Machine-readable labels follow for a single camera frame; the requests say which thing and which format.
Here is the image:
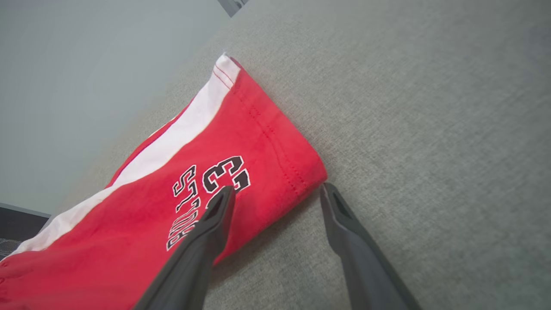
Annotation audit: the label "grey fabric sofa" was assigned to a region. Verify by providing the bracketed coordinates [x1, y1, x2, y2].
[43, 0, 551, 310]

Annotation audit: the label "red basketball shorts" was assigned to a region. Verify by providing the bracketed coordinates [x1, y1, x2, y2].
[0, 53, 328, 310]

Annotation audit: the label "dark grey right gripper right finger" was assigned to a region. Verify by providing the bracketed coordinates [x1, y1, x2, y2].
[319, 182, 422, 310]

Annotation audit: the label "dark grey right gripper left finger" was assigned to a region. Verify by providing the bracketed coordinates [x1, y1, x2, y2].
[133, 185, 237, 310]

